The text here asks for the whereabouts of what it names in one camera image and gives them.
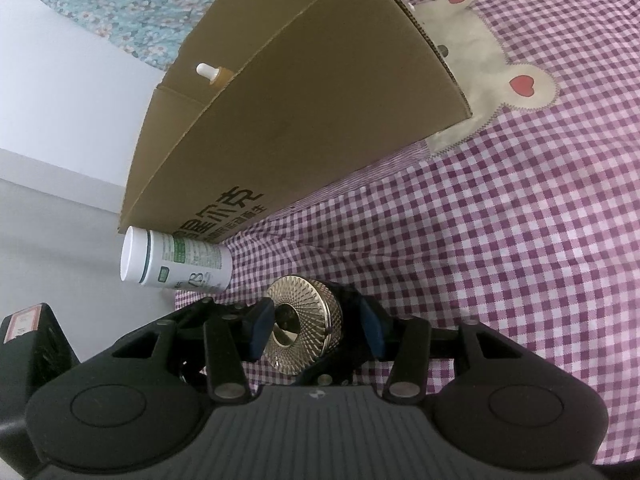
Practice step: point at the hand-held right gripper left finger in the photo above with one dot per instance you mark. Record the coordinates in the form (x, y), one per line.
(260, 325)

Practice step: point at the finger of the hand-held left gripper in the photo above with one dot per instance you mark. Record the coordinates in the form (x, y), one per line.
(340, 370)
(192, 315)

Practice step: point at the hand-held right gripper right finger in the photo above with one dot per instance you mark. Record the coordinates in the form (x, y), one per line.
(372, 330)

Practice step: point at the gold lid cosmetic jar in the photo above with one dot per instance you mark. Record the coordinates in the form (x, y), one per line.
(305, 310)

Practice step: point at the brown cardboard box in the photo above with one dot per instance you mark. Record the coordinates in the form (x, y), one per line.
(325, 110)

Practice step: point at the green dropper bottle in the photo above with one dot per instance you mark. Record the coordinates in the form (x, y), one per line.
(212, 72)

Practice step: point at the white pill bottle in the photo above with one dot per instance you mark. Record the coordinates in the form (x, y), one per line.
(170, 260)

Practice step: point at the blue floral curtain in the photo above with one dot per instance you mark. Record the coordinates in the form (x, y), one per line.
(135, 5)

